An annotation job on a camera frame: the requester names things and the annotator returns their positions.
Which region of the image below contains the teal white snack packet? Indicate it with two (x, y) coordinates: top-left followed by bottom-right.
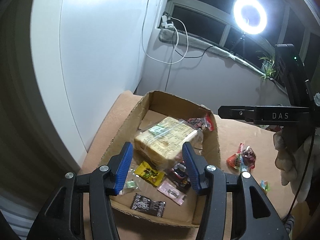
(239, 154), (250, 172)

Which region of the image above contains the black light tripod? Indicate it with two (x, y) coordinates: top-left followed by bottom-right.
(229, 33), (246, 57)

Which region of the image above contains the white ring light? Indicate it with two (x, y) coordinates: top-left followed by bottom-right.
(233, 0), (267, 35)

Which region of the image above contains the white power strip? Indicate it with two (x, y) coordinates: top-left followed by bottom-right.
(161, 12), (175, 29)

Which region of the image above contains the green jelly cup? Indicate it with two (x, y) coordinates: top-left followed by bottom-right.
(260, 180), (270, 193)

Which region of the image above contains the green potted plant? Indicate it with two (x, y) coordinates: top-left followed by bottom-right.
(257, 50), (278, 81)

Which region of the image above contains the red dates clear bag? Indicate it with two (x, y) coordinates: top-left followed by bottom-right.
(226, 143), (257, 172)

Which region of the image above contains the black cable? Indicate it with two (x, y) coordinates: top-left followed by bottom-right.
(172, 24), (213, 59)

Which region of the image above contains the packaged sliced bread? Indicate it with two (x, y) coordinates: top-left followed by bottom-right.
(134, 116), (203, 170)

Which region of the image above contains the brown snickers bar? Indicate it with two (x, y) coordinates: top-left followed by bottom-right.
(167, 161), (191, 191)

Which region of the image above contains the brown cardboard box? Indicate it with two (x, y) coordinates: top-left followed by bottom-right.
(100, 90), (221, 228)

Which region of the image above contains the gloved right hand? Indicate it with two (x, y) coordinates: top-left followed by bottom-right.
(273, 127), (319, 203)

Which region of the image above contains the pale green candy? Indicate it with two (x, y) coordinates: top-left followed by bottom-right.
(119, 180), (140, 195)

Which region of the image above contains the pink snack packet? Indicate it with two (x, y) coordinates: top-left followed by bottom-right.
(157, 180), (186, 206)

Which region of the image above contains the dark red snack bag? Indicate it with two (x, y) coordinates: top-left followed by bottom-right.
(187, 114), (214, 131)

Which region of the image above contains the yellow snack packet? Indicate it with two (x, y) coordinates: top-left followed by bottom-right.
(135, 161), (165, 187)

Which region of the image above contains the black white candy packet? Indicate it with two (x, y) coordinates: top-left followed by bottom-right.
(131, 194), (166, 218)

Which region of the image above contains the grey window sill cloth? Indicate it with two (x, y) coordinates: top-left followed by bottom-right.
(158, 29), (284, 89)

